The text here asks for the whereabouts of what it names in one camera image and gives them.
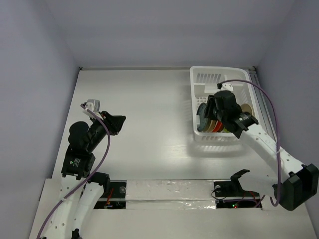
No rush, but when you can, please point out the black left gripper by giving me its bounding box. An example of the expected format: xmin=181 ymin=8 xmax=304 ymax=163
xmin=87 ymin=110 xmax=126 ymax=150

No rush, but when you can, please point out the orange plate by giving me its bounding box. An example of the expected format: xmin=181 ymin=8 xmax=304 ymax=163
xmin=212 ymin=121 xmax=224 ymax=132

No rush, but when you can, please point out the lime green plate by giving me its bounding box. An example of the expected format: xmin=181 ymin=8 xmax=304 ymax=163
xmin=223 ymin=127 xmax=231 ymax=133

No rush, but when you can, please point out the blue patterned plate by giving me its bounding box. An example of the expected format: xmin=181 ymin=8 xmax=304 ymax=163
xmin=196 ymin=103 xmax=207 ymax=126

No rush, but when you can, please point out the cream floral plate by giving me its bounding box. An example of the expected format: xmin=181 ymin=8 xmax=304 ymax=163
xmin=197 ymin=121 xmax=211 ymax=132

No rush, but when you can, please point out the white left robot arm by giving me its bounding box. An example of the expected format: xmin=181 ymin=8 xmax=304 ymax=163
xmin=37 ymin=107 xmax=126 ymax=239

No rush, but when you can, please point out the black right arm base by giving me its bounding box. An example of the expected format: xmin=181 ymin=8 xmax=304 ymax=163
xmin=212 ymin=169 xmax=259 ymax=200

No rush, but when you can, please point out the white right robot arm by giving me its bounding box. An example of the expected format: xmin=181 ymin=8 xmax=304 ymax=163
xmin=205 ymin=91 xmax=319 ymax=211

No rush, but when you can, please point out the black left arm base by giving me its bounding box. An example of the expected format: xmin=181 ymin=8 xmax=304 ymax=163
xmin=94 ymin=181 xmax=127 ymax=210

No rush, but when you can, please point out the white plastic dish rack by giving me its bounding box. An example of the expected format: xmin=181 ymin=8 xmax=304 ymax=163
xmin=190 ymin=66 xmax=262 ymax=146

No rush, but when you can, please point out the cream plate with writing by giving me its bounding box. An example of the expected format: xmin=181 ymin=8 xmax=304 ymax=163
xmin=240 ymin=104 xmax=255 ymax=117

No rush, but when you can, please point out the silver foil strip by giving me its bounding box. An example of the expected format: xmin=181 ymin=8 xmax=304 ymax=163
xmin=125 ymin=180 xmax=216 ymax=210

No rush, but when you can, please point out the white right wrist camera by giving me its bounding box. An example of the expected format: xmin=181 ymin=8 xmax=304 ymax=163
xmin=217 ymin=83 xmax=234 ymax=92

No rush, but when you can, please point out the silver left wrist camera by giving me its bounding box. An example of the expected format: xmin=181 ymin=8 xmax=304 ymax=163
xmin=83 ymin=99 xmax=100 ymax=115

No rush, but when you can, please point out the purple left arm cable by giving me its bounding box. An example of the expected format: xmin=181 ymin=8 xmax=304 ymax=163
xmin=36 ymin=104 xmax=112 ymax=239

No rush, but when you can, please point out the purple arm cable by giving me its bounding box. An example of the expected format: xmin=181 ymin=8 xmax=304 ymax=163
xmin=219 ymin=79 xmax=284 ymax=207
xmin=36 ymin=104 xmax=112 ymax=239

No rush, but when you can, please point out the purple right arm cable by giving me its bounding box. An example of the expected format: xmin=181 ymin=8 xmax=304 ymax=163
xmin=219 ymin=79 xmax=284 ymax=207

